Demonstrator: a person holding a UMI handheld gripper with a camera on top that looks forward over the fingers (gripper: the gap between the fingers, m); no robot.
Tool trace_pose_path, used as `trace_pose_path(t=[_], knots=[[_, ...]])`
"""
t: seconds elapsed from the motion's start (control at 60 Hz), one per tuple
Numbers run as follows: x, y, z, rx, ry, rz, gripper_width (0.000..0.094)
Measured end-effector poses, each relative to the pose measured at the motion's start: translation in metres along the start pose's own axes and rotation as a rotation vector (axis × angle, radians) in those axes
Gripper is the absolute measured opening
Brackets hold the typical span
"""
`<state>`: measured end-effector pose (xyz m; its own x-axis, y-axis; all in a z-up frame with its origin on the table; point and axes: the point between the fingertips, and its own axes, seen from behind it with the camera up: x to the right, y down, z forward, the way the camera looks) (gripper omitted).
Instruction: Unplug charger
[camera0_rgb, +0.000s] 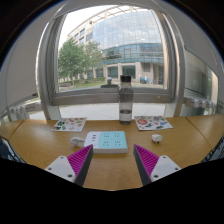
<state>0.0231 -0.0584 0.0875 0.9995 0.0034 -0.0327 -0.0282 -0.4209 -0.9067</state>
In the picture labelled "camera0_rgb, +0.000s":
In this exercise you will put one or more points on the large colourful sticker sheet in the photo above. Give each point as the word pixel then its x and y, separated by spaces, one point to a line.
pixel 153 122

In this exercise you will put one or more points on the dark chair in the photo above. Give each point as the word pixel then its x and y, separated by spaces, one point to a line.
pixel 8 151
pixel 218 150

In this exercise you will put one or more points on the glass office building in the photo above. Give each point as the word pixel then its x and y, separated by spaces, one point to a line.
pixel 131 35

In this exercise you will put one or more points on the white and teal power strip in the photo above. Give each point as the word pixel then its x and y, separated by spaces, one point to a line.
pixel 108 142

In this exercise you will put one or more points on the small colourful sticker sheet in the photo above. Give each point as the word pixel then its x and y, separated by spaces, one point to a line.
pixel 69 124

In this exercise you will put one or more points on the white power strip plug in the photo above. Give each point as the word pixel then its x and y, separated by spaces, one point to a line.
pixel 76 142

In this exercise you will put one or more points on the clear bottle with dark cap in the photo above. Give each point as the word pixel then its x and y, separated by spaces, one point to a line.
pixel 126 100

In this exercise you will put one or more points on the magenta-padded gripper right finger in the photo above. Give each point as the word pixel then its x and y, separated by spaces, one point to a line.
pixel 164 167

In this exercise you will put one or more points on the small white charger block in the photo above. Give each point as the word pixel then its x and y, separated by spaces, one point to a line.
pixel 157 138

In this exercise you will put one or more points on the grey window frame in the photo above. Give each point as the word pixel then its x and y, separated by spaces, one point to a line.
pixel 90 96

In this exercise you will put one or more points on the wall rail with white hooks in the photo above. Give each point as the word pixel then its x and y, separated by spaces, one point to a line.
pixel 200 104
pixel 23 109

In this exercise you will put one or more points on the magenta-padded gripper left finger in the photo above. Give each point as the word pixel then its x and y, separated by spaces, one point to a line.
pixel 60 166

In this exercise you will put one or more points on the green tree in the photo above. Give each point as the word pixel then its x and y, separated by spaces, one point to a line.
pixel 78 58

